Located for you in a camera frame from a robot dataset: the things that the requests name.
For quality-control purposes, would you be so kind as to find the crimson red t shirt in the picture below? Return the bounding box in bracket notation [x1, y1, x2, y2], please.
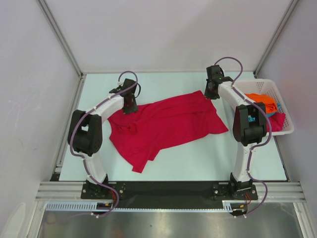
[108, 91, 228, 173]

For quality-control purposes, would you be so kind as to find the white perforated plastic basket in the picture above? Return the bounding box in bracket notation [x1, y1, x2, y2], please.
[234, 79, 294, 136]

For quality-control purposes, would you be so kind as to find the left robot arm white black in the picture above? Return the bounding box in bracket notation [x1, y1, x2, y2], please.
[67, 78, 141, 200]

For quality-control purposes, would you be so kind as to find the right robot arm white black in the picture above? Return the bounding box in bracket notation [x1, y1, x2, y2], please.
[205, 65, 267, 200]

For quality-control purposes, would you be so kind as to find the teal t shirt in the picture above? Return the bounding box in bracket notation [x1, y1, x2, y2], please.
[263, 100, 281, 117]

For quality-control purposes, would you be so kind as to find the orange t shirt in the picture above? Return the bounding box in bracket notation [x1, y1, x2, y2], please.
[246, 93, 275, 103]

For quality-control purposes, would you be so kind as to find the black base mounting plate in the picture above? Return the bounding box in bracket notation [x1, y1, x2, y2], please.
[81, 181, 258, 209]

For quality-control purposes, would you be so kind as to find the right aluminium corner post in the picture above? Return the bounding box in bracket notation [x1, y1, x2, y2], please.
[253, 0, 301, 78]

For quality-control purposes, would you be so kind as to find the aluminium corner post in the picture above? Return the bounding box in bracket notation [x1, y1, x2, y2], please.
[253, 0, 301, 78]
[36, 0, 83, 78]

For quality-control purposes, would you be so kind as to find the left aluminium corner post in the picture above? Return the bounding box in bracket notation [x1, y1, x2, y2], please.
[36, 0, 83, 78]

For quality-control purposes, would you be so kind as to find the white slotted cable duct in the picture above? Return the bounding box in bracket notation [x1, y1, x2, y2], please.
[46, 200, 248, 213]

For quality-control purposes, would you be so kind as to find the aluminium frame rail front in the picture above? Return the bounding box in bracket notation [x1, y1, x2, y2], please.
[35, 181, 306, 203]

